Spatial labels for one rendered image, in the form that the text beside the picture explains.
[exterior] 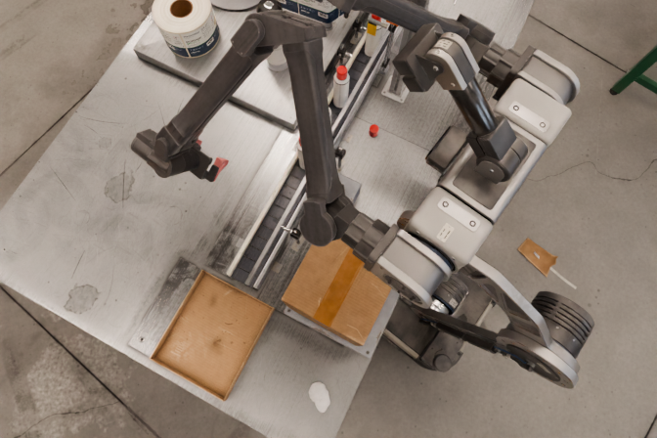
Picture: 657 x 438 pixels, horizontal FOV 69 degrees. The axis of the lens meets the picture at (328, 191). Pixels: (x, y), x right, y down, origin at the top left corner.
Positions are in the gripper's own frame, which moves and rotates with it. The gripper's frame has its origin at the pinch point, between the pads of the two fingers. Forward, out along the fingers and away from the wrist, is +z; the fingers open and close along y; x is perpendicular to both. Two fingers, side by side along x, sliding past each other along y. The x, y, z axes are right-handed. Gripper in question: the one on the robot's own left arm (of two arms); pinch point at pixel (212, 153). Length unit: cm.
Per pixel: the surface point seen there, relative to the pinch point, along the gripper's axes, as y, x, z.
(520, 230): -98, 11, 145
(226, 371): -34, 57, -2
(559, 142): -90, -33, 180
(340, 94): -11, -22, 44
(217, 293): -17.1, 44.5, 7.9
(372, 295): -57, 7, 2
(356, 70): -6, -28, 61
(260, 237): -17.4, 24.9, 18.8
